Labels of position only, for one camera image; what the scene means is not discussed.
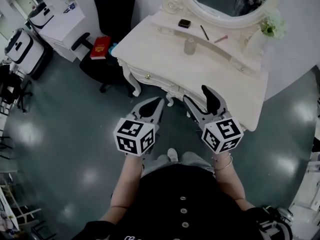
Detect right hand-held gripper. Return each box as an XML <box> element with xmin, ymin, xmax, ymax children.
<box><xmin>183</xmin><ymin>85</ymin><xmax>245</xmax><ymax>155</ymax></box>

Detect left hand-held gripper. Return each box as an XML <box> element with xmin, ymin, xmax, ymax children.
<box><xmin>113</xmin><ymin>96</ymin><xmax>166</xmax><ymax>158</ymax></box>

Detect small clear glass jar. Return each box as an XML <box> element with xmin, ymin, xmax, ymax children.
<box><xmin>183</xmin><ymin>38</ymin><xmax>196</xmax><ymax>56</ymax></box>

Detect person's right forearm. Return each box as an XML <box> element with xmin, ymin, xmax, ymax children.
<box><xmin>212</xmin><ymin>153</ymin><xmax>256</xmax><ymax>211</ymax></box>

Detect person's left forearm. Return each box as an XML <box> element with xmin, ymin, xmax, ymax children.
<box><xmin>99</xmin><ymin>154</ymin><xmax>145</xmax><ymax>225</ymax></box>

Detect white dressing table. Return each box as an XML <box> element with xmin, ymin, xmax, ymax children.
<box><xmin>110</xmin><ymin>7</ymin><xmax>270</xmax><ymax>133</ymax></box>

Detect person's white shoe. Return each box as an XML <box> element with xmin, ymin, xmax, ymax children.
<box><xmin>166</xmin><ymin>147</ymin><xmax>179</xmax><ymax>163</ymax></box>

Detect person's grey trousers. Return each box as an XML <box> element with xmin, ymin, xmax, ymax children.
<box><xmin>141</xmin><ymin>151</ymin><xmax>216</xmax><ymax>179</ymax></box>

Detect teal cloth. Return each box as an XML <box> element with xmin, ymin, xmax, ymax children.
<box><xmin>108</xmin><ymin>42</ymin><xmax>119</xmax><ymax>57</ymax></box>

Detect black makeup pencil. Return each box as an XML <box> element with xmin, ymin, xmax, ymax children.
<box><xmin>199</xmin><ymin>24</ymin><xmax>210</xmax><ymax>41</ymax></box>

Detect red book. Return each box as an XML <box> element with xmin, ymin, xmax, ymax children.
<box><xmin>89</xmin><ymin>36</ymin><xmax>112</xmax><ymax>60</ymax></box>

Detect black compact case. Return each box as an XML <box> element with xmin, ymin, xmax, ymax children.
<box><xmin>178</xmin><ymin>18</ymin><xmax>192</xmax><ymax>30</ymax></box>

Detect person's black buttoned shirt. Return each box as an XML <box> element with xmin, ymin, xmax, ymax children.
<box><xmin>70</xmin><ymin>163</ymin><xmax>293</xmax><ymax>240</ymax></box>

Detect white flower bouquet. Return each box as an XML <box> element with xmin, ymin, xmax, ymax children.
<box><xmin>259</xmin><ymin>8</ymin><xmax>288</xmax><ymax>39</ymax></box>

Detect white framed oval mirror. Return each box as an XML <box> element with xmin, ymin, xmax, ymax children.
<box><xmin>159</xmin><ymin>0</ymin><xmax>279</xmax><ymax>29</ymax></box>

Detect white desk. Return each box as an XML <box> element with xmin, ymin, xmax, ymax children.
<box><xmin>37</xmin><ymin>0</ymin><xmax>86</xmax><ymax>63</ymax></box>

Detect white service robot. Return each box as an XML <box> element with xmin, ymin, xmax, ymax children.
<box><xmin>4</xmin><ymin>28</ymin><xmax>48</xmax><ymax>81</ymax></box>
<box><xmin>26</xmin><ymin>1</ymin><xmax>55</xmax><ymax>31</ymax></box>

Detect black mesh office chair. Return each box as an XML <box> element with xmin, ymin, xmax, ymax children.
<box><xmin>0</xmin><ymin>63</ymin><xmax>34</xmax><ymax>114</ymax></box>

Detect thin cord bracelet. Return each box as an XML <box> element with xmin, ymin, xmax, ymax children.
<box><xmin>211</xmin><ymin>152</ymin><xmax>232</xmax><ymax>163</ymax></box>

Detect silver bangle bracelet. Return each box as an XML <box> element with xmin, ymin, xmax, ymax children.
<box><xmin>212</xmin><ymin>155</ymin><xmax>234</xmax><ymax>171</ymax></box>

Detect grey backpack strap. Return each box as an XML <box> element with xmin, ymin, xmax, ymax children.
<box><xmin>257</xmin><ymin>205</ymin><xmax>294</xmax><ymax>240</ymax></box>

